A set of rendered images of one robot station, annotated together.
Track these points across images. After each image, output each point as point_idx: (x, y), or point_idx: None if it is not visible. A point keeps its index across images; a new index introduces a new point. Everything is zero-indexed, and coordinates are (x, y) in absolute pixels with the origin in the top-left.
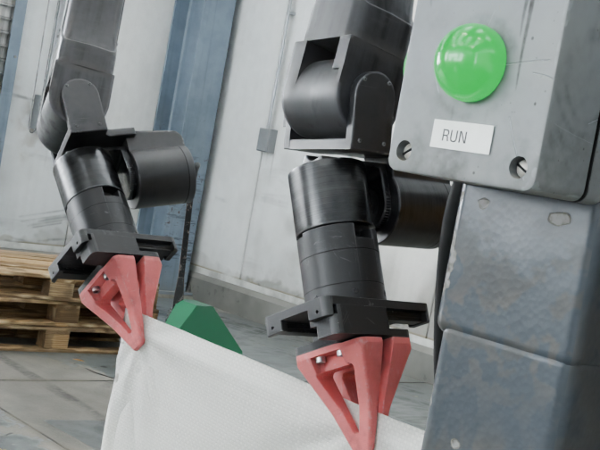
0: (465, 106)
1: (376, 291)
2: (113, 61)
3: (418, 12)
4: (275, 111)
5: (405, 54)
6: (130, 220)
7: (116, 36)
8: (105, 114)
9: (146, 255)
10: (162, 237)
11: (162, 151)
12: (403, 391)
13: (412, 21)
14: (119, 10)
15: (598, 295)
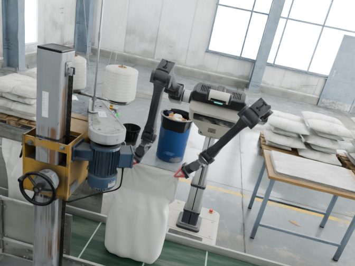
0: None
1: (135, 151)
2: (207, 148)
3: (118, 111)
4: None
5: (143, 129)
6: (187, 165)
7: (212, 145)
8: (201, 154)
9: (180, 167)
10: (184, 168)
11: (195, 160)
12: None
13: (145, 125)
14: (215, 142)
15: None
